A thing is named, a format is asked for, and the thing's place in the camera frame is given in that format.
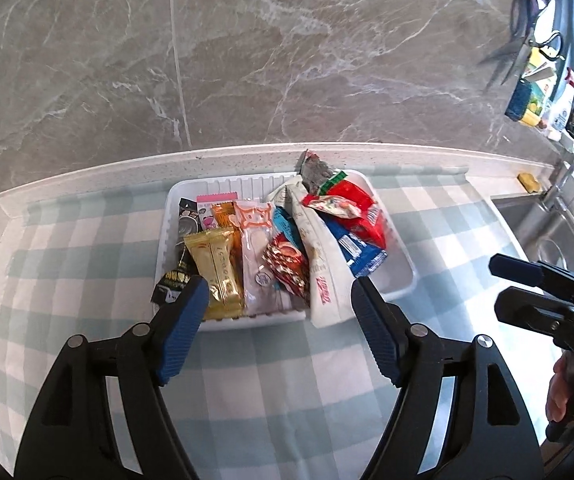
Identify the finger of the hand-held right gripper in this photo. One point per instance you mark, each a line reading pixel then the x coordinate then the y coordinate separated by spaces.
pixel 532 312
pixel 522 267

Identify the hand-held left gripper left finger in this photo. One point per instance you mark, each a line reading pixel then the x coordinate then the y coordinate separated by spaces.
pixel 184 330

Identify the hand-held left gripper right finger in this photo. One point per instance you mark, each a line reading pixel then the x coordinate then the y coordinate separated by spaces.
pixel 374 330

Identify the black snack packet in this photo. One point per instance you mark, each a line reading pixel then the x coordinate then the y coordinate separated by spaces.
pixel 172 280

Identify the white plastic tray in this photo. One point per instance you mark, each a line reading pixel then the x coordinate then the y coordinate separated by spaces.
pixel 397 280

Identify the gold snack packet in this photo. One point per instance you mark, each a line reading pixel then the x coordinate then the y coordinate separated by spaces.
pixel 217 275

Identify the dark blue snack packet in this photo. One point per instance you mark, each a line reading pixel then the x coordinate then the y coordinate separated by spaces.
pixel 362 257

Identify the long white red snack packet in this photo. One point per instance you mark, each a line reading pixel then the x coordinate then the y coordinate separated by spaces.
pixel 322 270

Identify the translucent orange print snack packet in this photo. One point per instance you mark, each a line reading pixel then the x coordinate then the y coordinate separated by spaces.
pixel 254 250

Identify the small red patterned snack packet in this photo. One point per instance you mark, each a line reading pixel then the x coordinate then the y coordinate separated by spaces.
pixel 284 262

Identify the pink cartoon snack packet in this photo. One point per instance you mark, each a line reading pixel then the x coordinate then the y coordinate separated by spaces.
pixel 207 215

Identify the strawberry print candy packet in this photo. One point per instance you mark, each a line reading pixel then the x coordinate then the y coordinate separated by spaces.
pixel 332 206

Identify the light blue snack packet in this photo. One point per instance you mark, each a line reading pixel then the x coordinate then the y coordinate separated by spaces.
pixel 282 222

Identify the large red snack packet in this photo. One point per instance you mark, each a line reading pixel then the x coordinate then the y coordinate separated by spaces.
pixel 357 187

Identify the green edged clear nut packet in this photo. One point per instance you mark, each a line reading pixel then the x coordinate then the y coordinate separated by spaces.
pixel 314 170

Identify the steel bowl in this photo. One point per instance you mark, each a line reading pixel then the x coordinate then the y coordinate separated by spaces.
pixel 549 252

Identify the steel sink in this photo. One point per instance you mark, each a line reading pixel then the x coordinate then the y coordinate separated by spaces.
pixel 532 230

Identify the yellow sponge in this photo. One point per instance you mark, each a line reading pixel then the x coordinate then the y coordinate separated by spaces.
pixel 529 183

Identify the green white checkered tablecloth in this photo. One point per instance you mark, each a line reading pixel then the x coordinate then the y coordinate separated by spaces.
pixel 267 385

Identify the green yellow package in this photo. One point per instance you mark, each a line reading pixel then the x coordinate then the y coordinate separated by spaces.
pixel 534 110

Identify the blue scrub sponge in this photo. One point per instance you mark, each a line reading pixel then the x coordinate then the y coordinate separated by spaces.
pixel 518 100

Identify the white spray bottle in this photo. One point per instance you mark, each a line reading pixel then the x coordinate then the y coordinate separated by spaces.
pixel 564 105

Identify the hanging scissors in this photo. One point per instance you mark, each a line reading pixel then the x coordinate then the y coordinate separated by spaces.
pixel 514 57

